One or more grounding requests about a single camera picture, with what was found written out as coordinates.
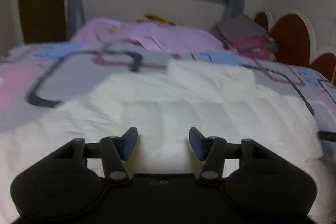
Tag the red white headboard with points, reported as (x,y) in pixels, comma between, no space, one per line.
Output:
(296,43)

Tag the cream white puffer jacket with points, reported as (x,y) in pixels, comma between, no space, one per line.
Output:
(219,100)

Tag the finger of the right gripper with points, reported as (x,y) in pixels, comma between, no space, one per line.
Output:
(327,136)

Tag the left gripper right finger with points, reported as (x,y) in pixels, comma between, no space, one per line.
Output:
(211,151)

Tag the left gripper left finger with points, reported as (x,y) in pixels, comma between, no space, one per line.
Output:
(115,150)

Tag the pink blanket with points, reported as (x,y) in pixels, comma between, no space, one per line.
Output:
(152,36)

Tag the yellow printed pillow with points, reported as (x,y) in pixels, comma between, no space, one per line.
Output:
(156,19)

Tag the patterned bed sheet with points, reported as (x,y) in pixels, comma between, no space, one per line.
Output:
(37,77)

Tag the stack of folded clothes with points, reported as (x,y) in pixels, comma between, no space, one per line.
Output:
(246,37)

